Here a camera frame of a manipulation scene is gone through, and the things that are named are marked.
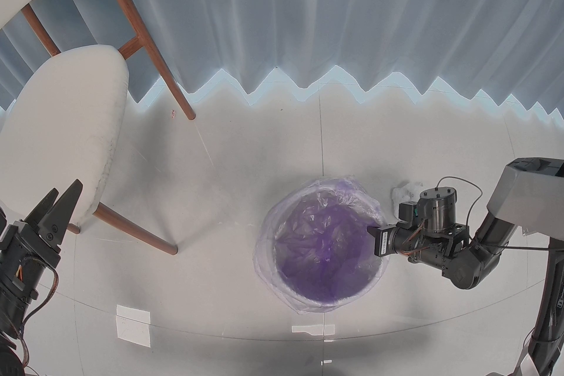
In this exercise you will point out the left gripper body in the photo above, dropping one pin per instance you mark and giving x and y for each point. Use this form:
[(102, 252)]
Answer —
[(22, 259)]

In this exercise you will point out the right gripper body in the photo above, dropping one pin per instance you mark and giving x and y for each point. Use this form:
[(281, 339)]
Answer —
[(396, 240)]

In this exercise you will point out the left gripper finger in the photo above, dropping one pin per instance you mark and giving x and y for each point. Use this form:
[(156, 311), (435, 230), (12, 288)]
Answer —
[(42, 215), (61, 220)]

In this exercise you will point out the white paper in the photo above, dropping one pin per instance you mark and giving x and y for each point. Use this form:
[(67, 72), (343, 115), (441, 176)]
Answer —
[(405, 191)]

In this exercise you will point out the purple plastic bag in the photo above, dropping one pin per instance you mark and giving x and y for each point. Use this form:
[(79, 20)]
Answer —
[(326, 242)]

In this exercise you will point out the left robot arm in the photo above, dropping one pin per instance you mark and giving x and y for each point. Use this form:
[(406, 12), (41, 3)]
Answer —
[(9, 359)]

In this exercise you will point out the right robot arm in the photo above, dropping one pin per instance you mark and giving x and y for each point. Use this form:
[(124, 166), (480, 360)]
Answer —
[(520, 184)]

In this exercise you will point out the white trash bin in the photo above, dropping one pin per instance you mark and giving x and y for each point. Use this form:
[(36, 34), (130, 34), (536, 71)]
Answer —
[(308, 299)]

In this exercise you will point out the white cushioned wooden chair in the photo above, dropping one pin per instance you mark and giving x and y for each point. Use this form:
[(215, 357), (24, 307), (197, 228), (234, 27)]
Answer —
[(57, 123)]

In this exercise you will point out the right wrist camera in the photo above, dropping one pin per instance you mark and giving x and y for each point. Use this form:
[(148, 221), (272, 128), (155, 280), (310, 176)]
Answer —
[(407, 212)]

